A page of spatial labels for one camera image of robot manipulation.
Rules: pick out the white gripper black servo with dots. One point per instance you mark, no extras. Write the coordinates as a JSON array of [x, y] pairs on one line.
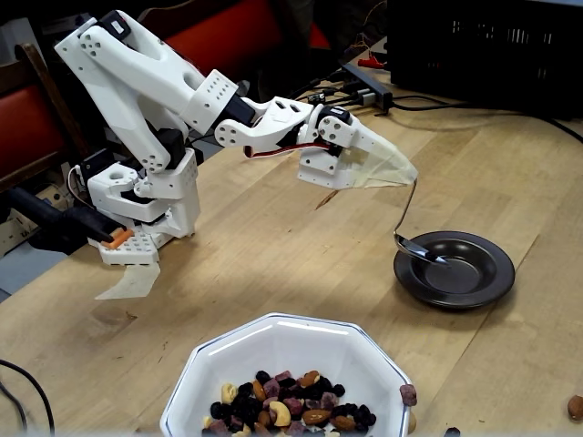
[[360, 150]]

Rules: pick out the bent metal spoon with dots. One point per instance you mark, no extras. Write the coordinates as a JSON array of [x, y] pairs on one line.
[[421, 250]]

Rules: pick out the dark brown plate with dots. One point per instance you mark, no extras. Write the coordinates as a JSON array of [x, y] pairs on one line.
[[483, 282]]

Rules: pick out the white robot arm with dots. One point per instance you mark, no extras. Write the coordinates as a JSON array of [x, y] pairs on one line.
[[136, 68]]

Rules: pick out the white octagonal bowl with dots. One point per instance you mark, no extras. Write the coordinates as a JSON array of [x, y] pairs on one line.
[[282, 350]]

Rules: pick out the grey usb hub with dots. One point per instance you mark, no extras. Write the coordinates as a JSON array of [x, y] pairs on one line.
[[366, 86]]

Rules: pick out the small white connector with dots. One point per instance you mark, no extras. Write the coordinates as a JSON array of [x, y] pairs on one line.
[[321, 96]]

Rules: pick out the red alligator clip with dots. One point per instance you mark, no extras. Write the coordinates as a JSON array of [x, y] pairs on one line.
[[371, 61]]

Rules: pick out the black plastic crate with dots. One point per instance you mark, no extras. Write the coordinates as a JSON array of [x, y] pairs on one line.
[[478, 54]]

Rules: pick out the wooden chair red cushion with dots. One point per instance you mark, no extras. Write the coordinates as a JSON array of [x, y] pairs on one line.
[[228, 41], [23, 132]]

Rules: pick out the purple dried fruit cube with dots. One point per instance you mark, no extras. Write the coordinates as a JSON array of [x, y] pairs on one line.
[[408, 395]]

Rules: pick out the mixed nuts and dried fruit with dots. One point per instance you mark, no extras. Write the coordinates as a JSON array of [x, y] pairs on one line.
[[291, 405]]

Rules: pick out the beige masking tape piece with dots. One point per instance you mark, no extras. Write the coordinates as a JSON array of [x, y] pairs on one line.
[[132, 282]]

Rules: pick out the pale cashew piece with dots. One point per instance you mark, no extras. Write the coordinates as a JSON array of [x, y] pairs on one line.
[[412, 422]]

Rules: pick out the black clamp orange tip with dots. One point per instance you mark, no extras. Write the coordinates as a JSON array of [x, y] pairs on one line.
[[68, 223]]

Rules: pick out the brown almond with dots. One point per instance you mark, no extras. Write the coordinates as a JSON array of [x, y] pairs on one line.
[[576, 406]]

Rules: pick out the printed cardboard box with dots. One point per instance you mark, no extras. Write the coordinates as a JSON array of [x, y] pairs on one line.
[[13, 232]]

